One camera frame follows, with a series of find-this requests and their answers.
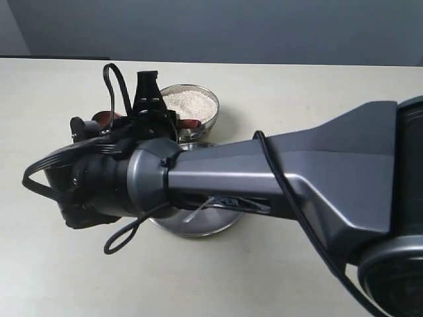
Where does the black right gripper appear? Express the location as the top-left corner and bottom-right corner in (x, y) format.
(108, 71), (179, 145)

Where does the dark red wooden spoon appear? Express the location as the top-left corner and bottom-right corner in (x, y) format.
(92, 111), (201, 129)

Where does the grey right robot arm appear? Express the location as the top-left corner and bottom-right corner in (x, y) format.
(44, 71), (422, 316)

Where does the steel bowl of rice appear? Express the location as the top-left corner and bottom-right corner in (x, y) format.
(161, 84), (219, 142)

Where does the round steel plate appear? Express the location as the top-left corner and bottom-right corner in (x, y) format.
(145, 141), (245, 238)

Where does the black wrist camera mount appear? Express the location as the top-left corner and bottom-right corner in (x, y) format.
(69, 117), (110, 143)

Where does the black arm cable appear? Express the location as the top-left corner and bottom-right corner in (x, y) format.
(21, 62), (367, 317)

